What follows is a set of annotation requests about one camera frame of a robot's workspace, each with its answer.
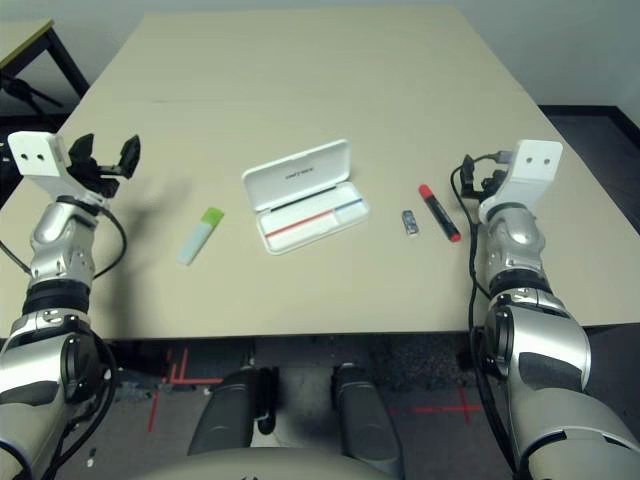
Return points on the side table with black frame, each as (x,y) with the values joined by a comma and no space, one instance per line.
(25,42)

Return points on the black tripod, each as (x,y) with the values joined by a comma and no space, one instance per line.
(25,92)

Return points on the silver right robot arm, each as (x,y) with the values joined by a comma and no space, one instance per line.
(515,240)

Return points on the black marker with red cap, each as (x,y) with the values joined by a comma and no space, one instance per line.
(440,215)

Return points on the dark grey left robot leg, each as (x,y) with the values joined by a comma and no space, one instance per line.
(225,415)

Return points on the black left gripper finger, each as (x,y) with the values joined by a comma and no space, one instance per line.
(81,149)
(130,155)

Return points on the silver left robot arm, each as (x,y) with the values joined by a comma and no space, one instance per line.
(55,250)

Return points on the dark grey right robot leg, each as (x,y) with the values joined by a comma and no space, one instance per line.
(360,410)

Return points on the white plastic pencil case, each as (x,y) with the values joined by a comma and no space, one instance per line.
(300,170)

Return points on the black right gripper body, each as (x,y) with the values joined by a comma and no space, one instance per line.
(492,182)

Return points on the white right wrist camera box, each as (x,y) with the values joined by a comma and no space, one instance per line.
(535,165)

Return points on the pale highlighter with green cap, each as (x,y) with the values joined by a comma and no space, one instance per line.
(197,240)

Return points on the small blue-grey eraser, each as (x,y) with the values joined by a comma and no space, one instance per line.
(410,223)

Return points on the grey robot torso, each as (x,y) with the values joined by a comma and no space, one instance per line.
(260,467)

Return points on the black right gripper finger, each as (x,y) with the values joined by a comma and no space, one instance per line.
(468,175)

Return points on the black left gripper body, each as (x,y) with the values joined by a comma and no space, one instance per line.
(95,177)

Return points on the dark grey robot leg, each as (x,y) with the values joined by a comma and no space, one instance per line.
(360,410)
(225,415)

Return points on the red floor tape cross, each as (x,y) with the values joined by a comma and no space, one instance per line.
(465,409)

